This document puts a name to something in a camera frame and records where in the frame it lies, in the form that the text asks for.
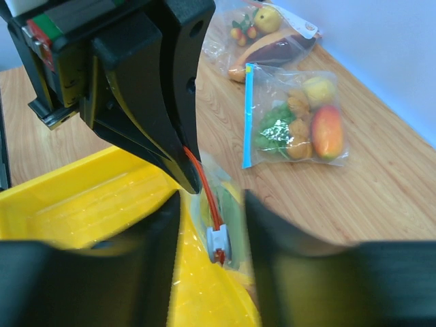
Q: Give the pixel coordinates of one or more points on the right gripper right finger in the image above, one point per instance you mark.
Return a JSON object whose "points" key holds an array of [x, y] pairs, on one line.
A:
{"points": [[302, 280]]}

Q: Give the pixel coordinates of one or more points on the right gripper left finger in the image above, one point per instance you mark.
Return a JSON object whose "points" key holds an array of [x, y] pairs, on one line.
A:
{"points": [[125, 281]]}

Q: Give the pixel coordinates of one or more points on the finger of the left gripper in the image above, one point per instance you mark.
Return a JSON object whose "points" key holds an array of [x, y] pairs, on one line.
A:
{"points": [[183, 26], [136, 136]]}

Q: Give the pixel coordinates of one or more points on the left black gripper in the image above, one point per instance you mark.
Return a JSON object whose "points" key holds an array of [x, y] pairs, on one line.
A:
{"points": [[52, 39]]}

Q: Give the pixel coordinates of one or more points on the red-zip clear bag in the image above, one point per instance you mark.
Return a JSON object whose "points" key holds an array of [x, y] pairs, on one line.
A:
{"points": [[219, 47], [217, 215]]}

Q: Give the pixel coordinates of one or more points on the fake small cherry tomatoes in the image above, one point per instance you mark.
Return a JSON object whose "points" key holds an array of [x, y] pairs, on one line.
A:
{"points": [[243, 31]]}

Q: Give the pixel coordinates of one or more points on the fake yellow pear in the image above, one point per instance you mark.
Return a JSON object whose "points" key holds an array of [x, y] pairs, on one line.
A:
{"points": [[267, 20]]}

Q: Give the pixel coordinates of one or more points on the fake purple sweet potato slice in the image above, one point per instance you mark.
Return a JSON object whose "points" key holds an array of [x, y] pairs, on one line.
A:
{"points": [[285, 46]]}

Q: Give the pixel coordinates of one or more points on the fake brown walnuts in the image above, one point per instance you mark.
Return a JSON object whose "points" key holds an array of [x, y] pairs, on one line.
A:
{"points": [[299, 146]]}

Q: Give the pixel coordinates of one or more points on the blue-zip clear bag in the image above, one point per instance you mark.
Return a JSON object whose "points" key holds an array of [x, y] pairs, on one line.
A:
{"points": [[267, 87]]}

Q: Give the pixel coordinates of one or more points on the fake yellow potato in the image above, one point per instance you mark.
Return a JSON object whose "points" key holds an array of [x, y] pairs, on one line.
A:
{"points": [[319, 91]]}

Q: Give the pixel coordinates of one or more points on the fake red-yellow mango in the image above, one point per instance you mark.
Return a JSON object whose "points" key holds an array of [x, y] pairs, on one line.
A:
{"points": [[327, 133]]}

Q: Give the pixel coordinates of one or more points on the yellow plastic tray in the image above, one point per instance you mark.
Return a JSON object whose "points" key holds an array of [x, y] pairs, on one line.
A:
{"points": [[93, 198]]}

